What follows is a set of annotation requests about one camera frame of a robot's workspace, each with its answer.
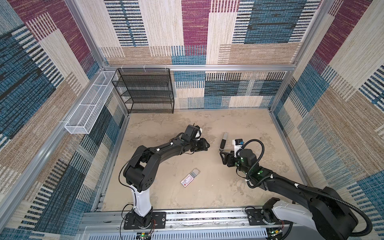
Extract red white staple box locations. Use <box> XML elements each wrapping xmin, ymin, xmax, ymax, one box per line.
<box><xmin>181</xmin><ymin>173</ymin><xmax>195</xmax><ymax>188</ymax></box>

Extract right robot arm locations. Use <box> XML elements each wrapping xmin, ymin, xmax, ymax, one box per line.
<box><xmin>220</xmin><ymin>150</ymin><xmax>359</xmax><ymax>240</ymax></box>

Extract white mesh wall basket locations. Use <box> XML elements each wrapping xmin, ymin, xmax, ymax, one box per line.
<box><xmin>65</xmin><ymin>71</ymin><xmax>115</xmax><ymax>135</ymax></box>

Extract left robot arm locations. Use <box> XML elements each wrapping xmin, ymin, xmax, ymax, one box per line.
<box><xmin>119</xmin><ymin>125</ymin><xmax>210</xmax><ymax>230</ymax></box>

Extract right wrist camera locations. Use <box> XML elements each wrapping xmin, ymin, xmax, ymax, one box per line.
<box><xmin>233</xmin><ymin>139</ymin><xmax>244</xmax><ymax>157</ymax></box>

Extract grey staple tray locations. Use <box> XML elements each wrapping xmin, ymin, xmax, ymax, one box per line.
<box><xmin>190</xmin><ymin>169</ymin><xmax>200</xmax><ymax>178</ymax></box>

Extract aluminium front rail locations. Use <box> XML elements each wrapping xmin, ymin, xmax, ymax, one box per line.
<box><xmin>75</xmin><ymin>207</ymin><xmax>322</xmax><ymax>240</ymax></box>

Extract grey silver stapler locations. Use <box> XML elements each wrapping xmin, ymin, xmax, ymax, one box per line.
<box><xmin>219</xmin><ymin>132</ymin><xmax>228</xmax><ymax>152</ymax></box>

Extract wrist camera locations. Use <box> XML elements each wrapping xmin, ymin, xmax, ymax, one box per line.
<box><xmin>194</xmin><ymin>126</ymin><xmax>202</xmax><ymax>140</ymax></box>
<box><xmin>233</xmin><ymin>139</ymin><xmax>244</xmax><ymax>157</ymax></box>

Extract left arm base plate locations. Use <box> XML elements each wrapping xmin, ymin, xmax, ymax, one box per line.
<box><xmin>123</xmin><ymin>211</ymin><xmax>167</xmax><ymax>230</ymax></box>

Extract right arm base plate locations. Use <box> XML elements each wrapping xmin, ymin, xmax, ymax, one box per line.
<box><xmin>245</xmin><ymin>207</ymin><xmax>290</xmax><ymax>226</ymax></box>

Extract black wire shelf rack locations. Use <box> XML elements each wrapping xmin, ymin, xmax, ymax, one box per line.
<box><xmin>112</xmin><ymin>68</ymin><xmax>175</xmax><ymax>114</ymax></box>

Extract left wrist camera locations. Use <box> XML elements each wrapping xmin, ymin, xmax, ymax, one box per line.
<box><xmin>194</xmin><ymin>126</ymin><xmax>202</xmax><ymax>140</ymax></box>

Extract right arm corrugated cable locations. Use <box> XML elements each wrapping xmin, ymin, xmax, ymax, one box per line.
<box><xmin>239</xmin><ymin>138</ymin><xmax>373</xmax><ymax>240</ymax></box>

